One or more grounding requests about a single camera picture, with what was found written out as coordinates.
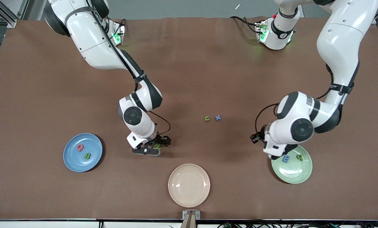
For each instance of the green plate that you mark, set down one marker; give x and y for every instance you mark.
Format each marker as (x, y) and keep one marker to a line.
(295, 173)

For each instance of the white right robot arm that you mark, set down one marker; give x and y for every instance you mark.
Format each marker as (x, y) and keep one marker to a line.
(91, 41)

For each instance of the blue plate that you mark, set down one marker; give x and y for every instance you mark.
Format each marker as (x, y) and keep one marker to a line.
(78, 163)

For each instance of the blue letter m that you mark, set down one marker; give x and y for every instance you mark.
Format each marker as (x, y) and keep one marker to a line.
(286, 159)

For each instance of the grey metal bracket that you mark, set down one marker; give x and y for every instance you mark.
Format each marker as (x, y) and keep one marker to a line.
(185, 215)

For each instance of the green letter q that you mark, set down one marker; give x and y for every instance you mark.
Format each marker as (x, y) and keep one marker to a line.
(299, 157)

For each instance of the brown table cover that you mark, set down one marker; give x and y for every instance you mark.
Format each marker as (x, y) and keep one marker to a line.
(208, 69)

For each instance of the red letter Q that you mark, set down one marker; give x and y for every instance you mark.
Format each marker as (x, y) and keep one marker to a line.
(79, 148)

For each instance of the brown camera post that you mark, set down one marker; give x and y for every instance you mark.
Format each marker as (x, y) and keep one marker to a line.
(189, 221)

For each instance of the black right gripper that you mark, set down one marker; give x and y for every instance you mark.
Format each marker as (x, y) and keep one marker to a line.
(160, 139)

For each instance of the beige plate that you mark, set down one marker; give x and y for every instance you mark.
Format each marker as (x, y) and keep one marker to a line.
(189, 185)

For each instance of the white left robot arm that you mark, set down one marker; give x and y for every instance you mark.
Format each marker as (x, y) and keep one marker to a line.
(341, 38)

